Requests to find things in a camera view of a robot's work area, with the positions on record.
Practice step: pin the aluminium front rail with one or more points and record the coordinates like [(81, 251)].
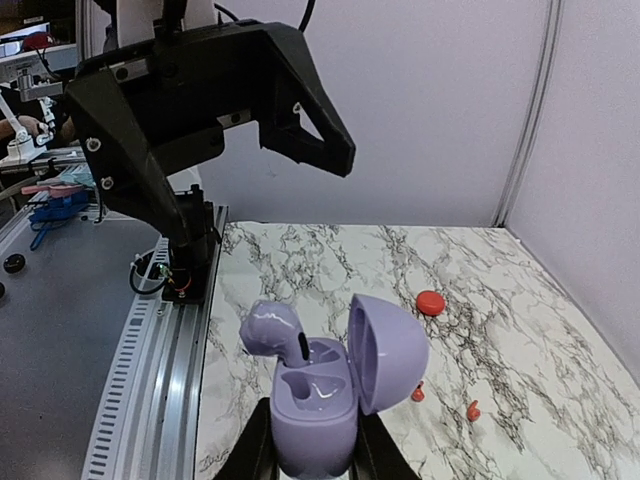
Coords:
[(147, 419)]

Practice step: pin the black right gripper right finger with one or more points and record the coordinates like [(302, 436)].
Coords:
[(376, 455)]

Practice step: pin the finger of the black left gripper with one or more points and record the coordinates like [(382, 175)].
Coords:
[(116, 147), (298, 120)]

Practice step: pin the red earbud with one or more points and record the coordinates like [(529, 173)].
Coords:
[(418, 394), (473, 412)]

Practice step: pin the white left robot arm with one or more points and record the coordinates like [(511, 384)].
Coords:
[(160, 20)]

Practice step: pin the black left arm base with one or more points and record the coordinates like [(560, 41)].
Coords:
[(190, 266)]

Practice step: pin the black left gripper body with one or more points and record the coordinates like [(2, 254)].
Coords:
[(185, 90)]

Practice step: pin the purple charging case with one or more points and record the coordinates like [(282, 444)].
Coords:
[(315, 409)]

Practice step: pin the purple earbud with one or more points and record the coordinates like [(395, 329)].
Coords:
[(274, 329)]

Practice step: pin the aluminium corner post right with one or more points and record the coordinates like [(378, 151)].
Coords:
[(532, 119)]

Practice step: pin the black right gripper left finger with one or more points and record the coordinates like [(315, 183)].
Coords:
[(254, 456)]

